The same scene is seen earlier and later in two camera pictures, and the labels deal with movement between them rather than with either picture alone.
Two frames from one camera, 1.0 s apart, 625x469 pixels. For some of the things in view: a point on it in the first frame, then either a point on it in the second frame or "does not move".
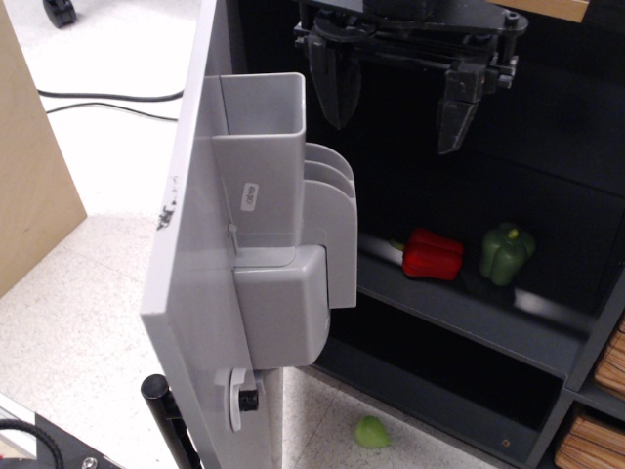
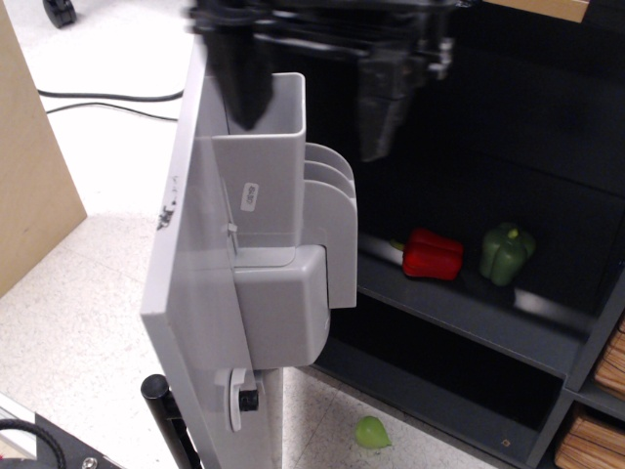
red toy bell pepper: x=429 y=254 does not move
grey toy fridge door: x=256 y=243 does not move
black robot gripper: x=420 y=34 -> x=395 y=42
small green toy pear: x=371 y=433 does not move
